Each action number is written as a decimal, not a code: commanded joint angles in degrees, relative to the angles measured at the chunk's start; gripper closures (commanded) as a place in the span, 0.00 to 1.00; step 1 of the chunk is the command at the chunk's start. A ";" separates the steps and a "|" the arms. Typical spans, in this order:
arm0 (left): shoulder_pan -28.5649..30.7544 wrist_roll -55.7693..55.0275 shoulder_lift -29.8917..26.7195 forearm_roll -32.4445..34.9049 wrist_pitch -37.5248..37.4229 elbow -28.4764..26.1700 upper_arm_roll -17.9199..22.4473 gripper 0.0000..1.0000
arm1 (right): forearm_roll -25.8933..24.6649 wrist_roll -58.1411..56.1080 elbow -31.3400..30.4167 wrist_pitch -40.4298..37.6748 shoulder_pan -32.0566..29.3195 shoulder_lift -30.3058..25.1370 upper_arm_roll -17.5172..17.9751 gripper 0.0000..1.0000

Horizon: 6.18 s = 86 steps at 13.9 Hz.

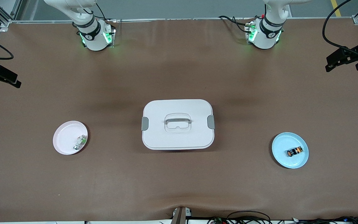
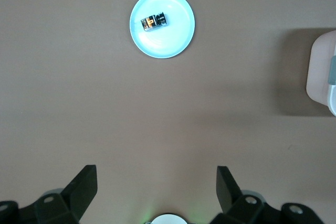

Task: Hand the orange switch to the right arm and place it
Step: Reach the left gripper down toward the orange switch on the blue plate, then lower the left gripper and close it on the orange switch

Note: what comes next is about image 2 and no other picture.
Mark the orange push-button switch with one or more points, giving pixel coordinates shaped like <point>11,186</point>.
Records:
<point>153,22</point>

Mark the white lidded storage box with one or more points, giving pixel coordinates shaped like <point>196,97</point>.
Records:
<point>319,77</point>

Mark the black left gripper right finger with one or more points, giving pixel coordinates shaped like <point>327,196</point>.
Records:
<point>227,192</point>

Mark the light blue round plate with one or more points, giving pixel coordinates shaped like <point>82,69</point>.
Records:
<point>170,40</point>

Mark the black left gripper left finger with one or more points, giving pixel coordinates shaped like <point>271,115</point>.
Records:
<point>78,190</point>

